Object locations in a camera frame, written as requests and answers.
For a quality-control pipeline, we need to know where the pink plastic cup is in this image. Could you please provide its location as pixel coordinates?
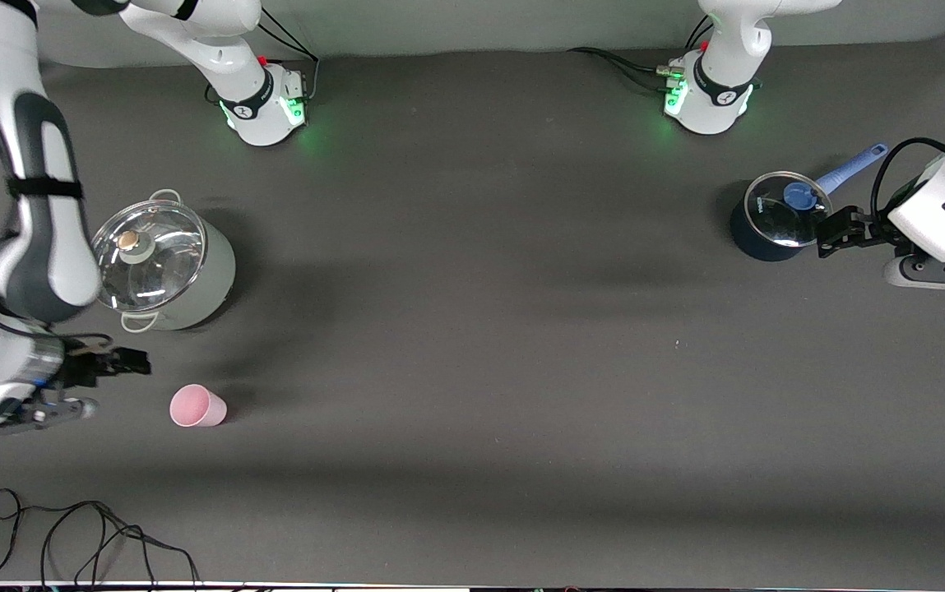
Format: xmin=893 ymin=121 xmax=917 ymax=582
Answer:
xmin=169 ymin=383 xmax=229 ymax=429

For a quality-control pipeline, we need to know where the glass lid, blue knob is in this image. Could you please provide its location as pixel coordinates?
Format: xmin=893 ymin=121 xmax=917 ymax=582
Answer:
xmin=744 ymin=170 xmax=835 ymax=249

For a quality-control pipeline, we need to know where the dark blue saucepan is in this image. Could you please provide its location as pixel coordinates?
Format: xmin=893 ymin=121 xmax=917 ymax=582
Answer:
xmin=729 ymin=143 xmax=890 ymax=263

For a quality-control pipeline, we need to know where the glass pot lid, grey knob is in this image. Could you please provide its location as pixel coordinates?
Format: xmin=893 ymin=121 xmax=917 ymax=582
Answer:
xmin=92 ymin=200 xmax=208 ymax=313

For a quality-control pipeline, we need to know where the grey-green two-handled pot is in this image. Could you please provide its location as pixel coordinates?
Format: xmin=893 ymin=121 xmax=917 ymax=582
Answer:
xmin=92 ymin=188 xmax=237 ymax=333

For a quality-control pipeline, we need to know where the thin black loose cable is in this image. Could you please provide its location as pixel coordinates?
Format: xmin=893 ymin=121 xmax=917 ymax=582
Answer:
xmin=0 ymin=488 xmax=203 ymax=590

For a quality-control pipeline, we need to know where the black base cable bundle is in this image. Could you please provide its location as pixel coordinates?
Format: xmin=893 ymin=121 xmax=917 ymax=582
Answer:
xmin=206 ymin=12 xmax=322 ymax=107
xmin=567 ymin=12 xmax=716 ymax=94

